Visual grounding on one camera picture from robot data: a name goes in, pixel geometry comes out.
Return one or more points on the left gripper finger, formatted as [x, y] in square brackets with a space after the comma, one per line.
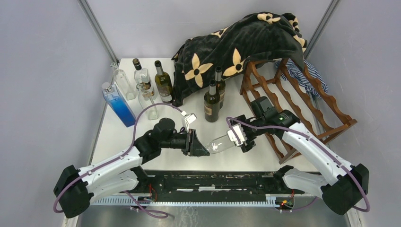
[198, 151]
[194, 140]

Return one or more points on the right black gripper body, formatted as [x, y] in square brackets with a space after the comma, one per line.
[250, 134]

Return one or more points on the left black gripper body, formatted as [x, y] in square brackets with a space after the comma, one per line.
[182, 139]

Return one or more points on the dark wine bottle front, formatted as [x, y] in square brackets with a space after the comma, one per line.
[212, 102]

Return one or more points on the dark wine bottle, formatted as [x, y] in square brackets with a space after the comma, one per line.
[212, 102]
[221, 85]

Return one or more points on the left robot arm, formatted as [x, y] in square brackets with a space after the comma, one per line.
[76, 188]

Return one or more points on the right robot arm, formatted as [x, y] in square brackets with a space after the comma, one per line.
[341, 185]

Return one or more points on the wooden wine rack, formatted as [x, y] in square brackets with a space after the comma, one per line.
[284, 92]

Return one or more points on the green wine bottle back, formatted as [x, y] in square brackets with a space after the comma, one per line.
[164, 84]

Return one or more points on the clear bottle black cap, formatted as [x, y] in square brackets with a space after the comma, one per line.
[142, 78]

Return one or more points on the tall clear glass bottle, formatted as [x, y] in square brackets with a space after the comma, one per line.
[123, 82]

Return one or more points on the blue liquid square bottle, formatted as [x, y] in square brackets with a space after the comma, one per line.
[116, 101]

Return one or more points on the black floral blanket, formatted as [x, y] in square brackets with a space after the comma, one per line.
[262, 36]

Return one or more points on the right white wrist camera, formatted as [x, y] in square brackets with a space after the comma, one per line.
[237, 135]

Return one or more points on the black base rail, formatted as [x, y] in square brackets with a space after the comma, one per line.
[209, 186]

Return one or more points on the white slotted cable duct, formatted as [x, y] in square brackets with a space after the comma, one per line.
[125, 200]

